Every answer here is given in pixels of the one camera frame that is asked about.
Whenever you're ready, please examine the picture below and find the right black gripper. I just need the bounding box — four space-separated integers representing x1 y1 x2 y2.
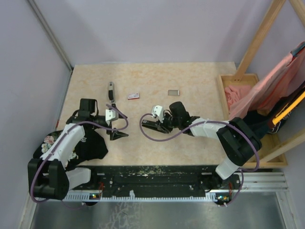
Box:
155 112 181 134

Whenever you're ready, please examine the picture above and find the black silver stapler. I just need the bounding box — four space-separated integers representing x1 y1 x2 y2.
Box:
108 82 115 104

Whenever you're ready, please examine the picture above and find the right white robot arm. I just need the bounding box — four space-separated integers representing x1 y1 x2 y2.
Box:
140 102 262 189

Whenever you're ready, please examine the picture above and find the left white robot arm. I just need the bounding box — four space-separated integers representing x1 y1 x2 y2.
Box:
28 98 128 203

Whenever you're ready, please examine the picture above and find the red staple box sleeve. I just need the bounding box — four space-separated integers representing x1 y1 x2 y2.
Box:
127 93 140 100

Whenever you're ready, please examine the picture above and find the black floral t-shirt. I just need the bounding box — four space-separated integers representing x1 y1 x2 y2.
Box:
33 129 108 171

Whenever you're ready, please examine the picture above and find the grey staple box tray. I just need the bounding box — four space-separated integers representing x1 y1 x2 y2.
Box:
168 90 180 96

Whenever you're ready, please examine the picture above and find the dark navy garment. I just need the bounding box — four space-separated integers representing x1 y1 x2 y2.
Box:
243 87 305 139

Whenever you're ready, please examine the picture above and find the wooden tray box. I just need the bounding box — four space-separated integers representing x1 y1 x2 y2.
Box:
216 74 287 168

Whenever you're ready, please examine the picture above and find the pink cloth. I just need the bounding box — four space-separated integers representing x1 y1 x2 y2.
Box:
224 42 305 119

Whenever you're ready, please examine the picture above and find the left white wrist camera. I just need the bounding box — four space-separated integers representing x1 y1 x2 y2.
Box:
105 109 119 126

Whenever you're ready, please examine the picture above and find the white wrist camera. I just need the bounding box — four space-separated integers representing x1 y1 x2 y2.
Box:
151 105 164 122
105 109 119 126

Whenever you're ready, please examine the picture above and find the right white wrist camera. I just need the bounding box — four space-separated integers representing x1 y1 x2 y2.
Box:
151 105 164 122

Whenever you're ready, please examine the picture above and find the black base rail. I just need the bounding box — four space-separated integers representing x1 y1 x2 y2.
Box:
75 165 241 198

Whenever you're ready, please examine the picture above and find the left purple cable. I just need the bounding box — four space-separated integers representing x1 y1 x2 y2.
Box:
30 104 129 210

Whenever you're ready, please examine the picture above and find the wooden rack frame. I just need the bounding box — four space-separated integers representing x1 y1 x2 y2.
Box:
233 0 305 163

